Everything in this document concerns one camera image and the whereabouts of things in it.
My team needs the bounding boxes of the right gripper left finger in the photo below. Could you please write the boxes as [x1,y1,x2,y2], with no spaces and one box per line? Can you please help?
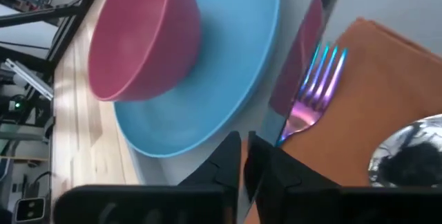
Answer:
[177,130,242,197]

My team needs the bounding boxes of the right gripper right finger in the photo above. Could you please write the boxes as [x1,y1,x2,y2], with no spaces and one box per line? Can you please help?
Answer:
[243,130,343,205]

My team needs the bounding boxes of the iridescent fork teal handle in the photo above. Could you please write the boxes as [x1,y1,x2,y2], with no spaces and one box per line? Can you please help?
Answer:
[276,42,349,147]

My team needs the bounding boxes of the iridescent knife teal handle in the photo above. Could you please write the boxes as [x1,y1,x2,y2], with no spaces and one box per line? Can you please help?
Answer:
[238,0,349,224]

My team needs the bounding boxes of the blue plastic plate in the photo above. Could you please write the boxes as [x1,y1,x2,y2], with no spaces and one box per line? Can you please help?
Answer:
[113,0,280,158]

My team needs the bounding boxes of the silver spoon teal handle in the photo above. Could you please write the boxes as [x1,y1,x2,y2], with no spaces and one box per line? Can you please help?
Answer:
[367,113,442,187]

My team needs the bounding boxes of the pink plastic bowl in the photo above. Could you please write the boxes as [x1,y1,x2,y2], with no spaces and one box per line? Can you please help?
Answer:
[88,0,202,102]

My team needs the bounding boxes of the grey plastic tray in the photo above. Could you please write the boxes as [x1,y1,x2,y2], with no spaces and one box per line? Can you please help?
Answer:
[129,0,442,187]

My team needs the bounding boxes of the silver metal bar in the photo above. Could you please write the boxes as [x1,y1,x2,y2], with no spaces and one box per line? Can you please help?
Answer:
[4,57,55,101]

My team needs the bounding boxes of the black metal table frame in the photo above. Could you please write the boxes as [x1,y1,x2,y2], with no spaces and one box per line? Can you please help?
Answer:
[0,0,115,66]

